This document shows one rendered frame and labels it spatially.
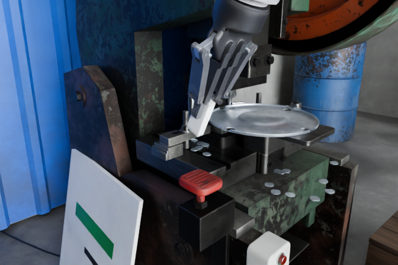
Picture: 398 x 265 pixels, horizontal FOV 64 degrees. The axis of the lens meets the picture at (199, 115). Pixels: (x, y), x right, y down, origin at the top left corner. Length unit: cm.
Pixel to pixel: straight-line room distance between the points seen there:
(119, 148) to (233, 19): 66
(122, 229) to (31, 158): 102
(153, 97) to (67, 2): 102
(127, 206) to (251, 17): 65
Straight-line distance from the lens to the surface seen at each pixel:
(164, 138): 81
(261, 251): 65
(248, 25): 44
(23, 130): 185
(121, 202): 96
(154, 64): 97
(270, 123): 82
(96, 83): 101
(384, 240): 127
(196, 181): 58
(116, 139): 99
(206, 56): 44
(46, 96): 185
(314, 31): 115
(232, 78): 53
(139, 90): 95
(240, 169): 82
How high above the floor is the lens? 103
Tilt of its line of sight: 16 degrees down
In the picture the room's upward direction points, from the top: straight up
